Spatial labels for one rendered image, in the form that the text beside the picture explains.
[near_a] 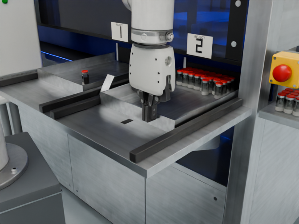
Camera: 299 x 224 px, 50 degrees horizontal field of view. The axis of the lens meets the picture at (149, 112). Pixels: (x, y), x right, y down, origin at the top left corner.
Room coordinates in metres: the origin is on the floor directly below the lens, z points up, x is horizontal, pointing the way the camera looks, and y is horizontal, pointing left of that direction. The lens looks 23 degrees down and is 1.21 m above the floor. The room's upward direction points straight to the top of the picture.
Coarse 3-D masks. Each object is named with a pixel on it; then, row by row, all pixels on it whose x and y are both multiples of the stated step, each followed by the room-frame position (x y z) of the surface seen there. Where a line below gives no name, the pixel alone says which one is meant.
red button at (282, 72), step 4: (280, 64) 0.72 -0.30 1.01; (284, 64) 0.72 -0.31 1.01; (276, 68) 0.71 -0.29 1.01; (280, 68) 0.70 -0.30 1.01; (284, 68) 0.70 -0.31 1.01; (288, 68) 0.70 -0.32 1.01; (272, 72) 0.72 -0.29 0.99; (276, 72) 0.71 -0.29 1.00; (280, 72) 0.70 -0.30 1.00; (284, 72) 0.70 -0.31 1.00; (288, 72) 0.70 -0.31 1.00; (276, 76) 0.71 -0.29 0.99; (280, 76) 0.70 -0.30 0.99; (284, 76) 0.70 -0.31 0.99; (288, 76) 0.69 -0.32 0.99; (276, 80) 0.71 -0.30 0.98; (280, 80) 0.70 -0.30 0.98; (284, 80) 0.70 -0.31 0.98
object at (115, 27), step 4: (112, 24) 1.16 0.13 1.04; (116, 24) 1.15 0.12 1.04; (120, 24) 1.13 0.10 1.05; (124, 24) 1.12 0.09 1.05; (112, 28) 1.16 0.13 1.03; (116, 28) 1.15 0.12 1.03; (124, 28) 1.12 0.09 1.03; (112, 32) 1.16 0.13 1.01; (116, 32) 1.15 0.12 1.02; (124, 32) 1.12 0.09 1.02; (112, 36) 1.16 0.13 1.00; (116, 36) 1.15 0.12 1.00; (120, 36) 1.13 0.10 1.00; (124, 36) 1.12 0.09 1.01; (124, 40) 1.12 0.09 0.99
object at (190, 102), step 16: (112, 96) 0.77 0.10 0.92; (128, 96) 0.86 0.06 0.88; (176, 96) 0.86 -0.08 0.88; (192, 96) 0.86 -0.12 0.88; (208, 96) 0.86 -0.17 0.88; (224, 96) 0.77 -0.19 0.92; (128, 112) 0.73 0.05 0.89; (160, 112) 0.74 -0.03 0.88; (176, 112) 0.74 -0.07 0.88; (192, 112) 0.67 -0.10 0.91; (160, 128) 0.65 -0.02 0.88
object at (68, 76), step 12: (84, 60) 1.17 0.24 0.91; (96, 60) 1.21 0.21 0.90; (108, 60) 1.26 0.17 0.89; (48, 72) 0.99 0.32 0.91; (60, 72) 1.10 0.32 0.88; (72, 72) 1.10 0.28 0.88; (96, 72) 1.10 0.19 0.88; (108, 72) 1.10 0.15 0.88; (120, 72) 1.10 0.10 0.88; (60, 84) 0.94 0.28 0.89; (72, 84) 0.89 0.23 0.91; (96, 84) 0.89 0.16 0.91
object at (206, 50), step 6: (192, 36) 0.92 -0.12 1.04; (198, 36) 0.90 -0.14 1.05; (204, 36) 0.89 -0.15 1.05; (210, 36) 0.88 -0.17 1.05; (192, 42) 0.92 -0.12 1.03; (198, 42) 0.90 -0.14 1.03; (204, 42) 0.89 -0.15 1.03; (210, 42) 0.87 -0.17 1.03; (192, 48) 0.92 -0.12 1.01; (198, 48) 0.90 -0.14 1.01; (204, 48) 0.89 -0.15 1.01; (210, 48) 0.87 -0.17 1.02; (192, 54) 0.92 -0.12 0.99; (198, 54) 0.90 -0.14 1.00; (204, 54) 0.89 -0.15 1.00; (210, 54) 0.87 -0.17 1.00
